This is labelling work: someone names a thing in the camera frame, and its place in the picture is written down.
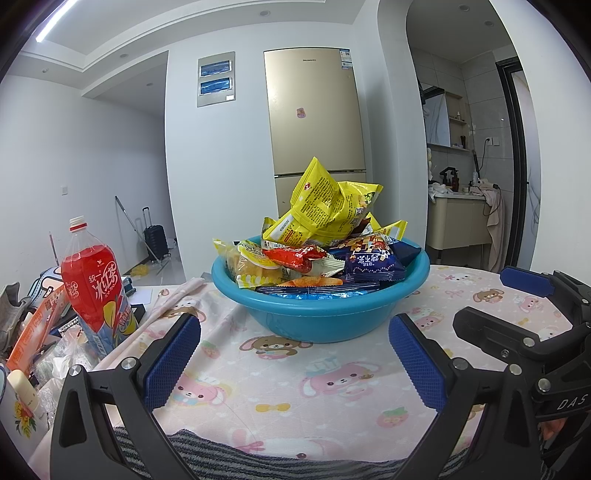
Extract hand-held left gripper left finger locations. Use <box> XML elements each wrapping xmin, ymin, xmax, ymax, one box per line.
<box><xmin>48</xmin><ymin>313</ymin><xmax>202</xmax><ymax>480</ymax></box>

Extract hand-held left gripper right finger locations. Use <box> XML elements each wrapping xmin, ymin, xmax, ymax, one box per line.
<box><xmin>388</xmin><ymin>314</ymin><xmax>541</xmax><ymax>480</ymax></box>

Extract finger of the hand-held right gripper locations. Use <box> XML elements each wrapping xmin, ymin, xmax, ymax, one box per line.
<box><xmin>452</xmin><ymin>307</ymin><xmax>552</xmax><ymax>370</ymax></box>
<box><xmin>500</xmin><ymin>266</ymin><xmax>591</xmax><ymax>326</ymax></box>

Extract blue plastic basin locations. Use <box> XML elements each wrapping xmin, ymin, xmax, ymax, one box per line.
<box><xmin>211</xmin><ymin>235</ymin><xmax>431</xmax><ymax>344</ymax></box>

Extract dark blue printed snack packet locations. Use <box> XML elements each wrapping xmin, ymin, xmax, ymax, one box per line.
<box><xmin>344</xmin><ymin>235</ymin><xmax>408</xmax><ymax>283</ymax></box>

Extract plain navy snack packet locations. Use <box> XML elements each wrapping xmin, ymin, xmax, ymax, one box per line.
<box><xmin>392</xmin><ymin>239</ymin><xmax>423</xmax><ymax>269</ymax></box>

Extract yellow bread packet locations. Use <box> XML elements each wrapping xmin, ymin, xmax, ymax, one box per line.
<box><xmin>212</xmin><ymin>237</ymin><xmax>242</xmax><ymax>274</ymax></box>

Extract yellow jelly cup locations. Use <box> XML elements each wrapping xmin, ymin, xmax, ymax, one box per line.
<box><xmin>237</xmin><ymin>242</ymin><xmax>283</xmax><ymax>284</ymax></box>

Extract small red snack packet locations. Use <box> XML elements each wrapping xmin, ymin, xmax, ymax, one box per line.
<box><xmin>262</xmin><ymin>244</ymin><xmax>328</xmax><ymax>274</ymax></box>

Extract small yellow chip packet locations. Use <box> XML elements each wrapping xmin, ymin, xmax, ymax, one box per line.
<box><xmin>338</xmin><ymin>181</ymin><xmax>385</xmax><ymax>232</ymax></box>

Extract large yellow chip packet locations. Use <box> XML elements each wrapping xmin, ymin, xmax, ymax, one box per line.
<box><xmin>262</xmin><ymin>157</ymin><xmax>370</xmax><ymax>247</ymax></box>

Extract person's right hand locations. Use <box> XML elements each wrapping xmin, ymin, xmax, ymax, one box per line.
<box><xmin>541</xmin><ymin>413</ymin><xmax>573</xmax><ymax>446</ymax></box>

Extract beige hanging towel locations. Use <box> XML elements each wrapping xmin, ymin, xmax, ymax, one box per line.
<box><xmin>480</xmin><ymin>180</ymin><xmax>507</xmax><ymax>273</ymax></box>

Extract white box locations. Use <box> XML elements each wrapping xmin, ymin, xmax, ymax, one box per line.
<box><xmin>126</xmin><ymin>285</ymin><xmax>154</xmax><ymax>321</ymax></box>

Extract beige vanity cabinet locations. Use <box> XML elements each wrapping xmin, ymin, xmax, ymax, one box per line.
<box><xmin>426</xmin><ymin>193</ymin><xmax>492</xmax><ymax>252</ymax></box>

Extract clear plastic bags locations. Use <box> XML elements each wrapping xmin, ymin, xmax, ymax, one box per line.
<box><xmin>34</xmin><ymin>330</ymin><xmax>95</xmax><ymax>407</ymax></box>

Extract red drink bottle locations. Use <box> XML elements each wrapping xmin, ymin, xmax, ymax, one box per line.
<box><xmin>60</xmin><ymin>216</ymin><xmax>139</xmax><ymax>358</ymax></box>

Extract black suitcase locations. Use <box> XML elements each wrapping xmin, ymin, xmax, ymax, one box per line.
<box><xmin>142</xmin><ymin>207</ymin><xmax>171</xmax><ymax>265</ymax></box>

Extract dark pump bottle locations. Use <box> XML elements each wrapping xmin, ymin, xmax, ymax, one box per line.
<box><xmin>438</xmin><ymin>166</ymin><xmax>461</xmax><ymax>192</ymax></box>

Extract orange box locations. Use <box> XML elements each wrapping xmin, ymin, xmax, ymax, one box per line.
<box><xmin>7</xmin><ymin>286</ymin><xmax>70</xmax><ymax>374</ymax></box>

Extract mop pole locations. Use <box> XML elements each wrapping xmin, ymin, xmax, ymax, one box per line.
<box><xmin>115</xmin><ymin>196</ymin><xmax>169</xmax><ymax>276</ymax></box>

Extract cartoon print fabric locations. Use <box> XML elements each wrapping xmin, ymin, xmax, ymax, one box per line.
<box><xmin>28</xmin><ymin>265</ymin><xmax>63</xmax><ymax>296</ymax></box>

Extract cream tube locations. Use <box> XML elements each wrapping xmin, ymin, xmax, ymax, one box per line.
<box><xmin>7</xmin><ymin>369</ymin><xmax>42</xmax><ymax>411</ymax></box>

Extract white flowered enamel mug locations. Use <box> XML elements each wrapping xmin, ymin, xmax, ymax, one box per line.
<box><xmin>0</xmin><ymin>369</ymin><xmax>51</xmax><ymax>439</ymax></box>

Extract grey bag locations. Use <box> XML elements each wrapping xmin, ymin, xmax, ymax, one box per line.
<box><xmin>0</xmin><ymin>281</ymin><xmax>33</xmax><ymax>352</ymax></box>

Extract bathroom mirror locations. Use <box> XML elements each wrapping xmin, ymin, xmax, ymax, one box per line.
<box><xmin>422</xmin><ymin>88</ymin><xmax>451</xmax><ymax>146</ymax></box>

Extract gold refrigerator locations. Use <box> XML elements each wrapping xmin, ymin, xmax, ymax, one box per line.
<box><xmin>263</xmin><ymin>46</ymin><xmax>370</xmax><ymax>222</ymax></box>

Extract black door frame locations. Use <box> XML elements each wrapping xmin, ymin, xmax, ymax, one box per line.
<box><xmin>493</xmin><ymin>58</ymin><xmax>529</xmax><ymax>273</ymax></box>

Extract wall electrical panel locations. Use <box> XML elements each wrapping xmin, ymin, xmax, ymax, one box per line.
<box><xmin>198</xmin><ymin>52</ymin><xmax>237</xmax><ymax>108</ymax></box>

